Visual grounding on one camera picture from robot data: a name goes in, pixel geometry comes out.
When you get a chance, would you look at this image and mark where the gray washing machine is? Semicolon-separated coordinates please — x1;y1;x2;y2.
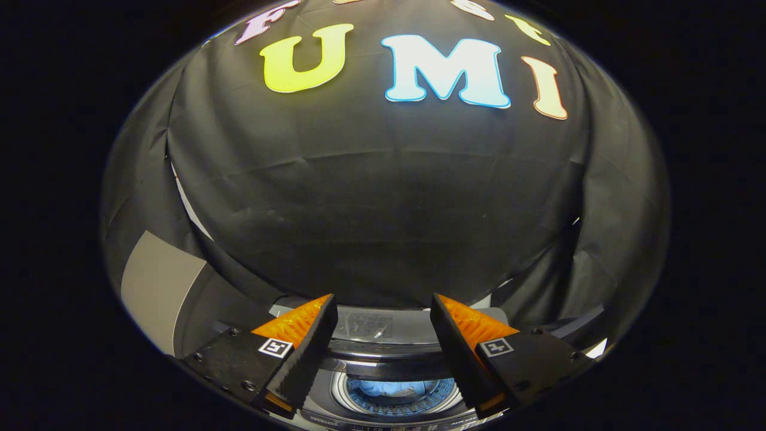
269;296;605;431

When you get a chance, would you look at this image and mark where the dark washing machine lid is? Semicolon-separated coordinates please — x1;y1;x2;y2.
311;338;473;420

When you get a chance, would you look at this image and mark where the light blue polo shirt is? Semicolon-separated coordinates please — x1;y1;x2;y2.
348;379;440;399

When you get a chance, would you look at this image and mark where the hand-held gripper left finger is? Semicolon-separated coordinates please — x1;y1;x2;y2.
180;293;338;418

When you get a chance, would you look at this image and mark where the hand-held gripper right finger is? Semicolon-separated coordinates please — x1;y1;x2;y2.
430;293;596;421

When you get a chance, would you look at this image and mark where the gray cabinet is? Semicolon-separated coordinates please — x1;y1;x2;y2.
120;230;282;360

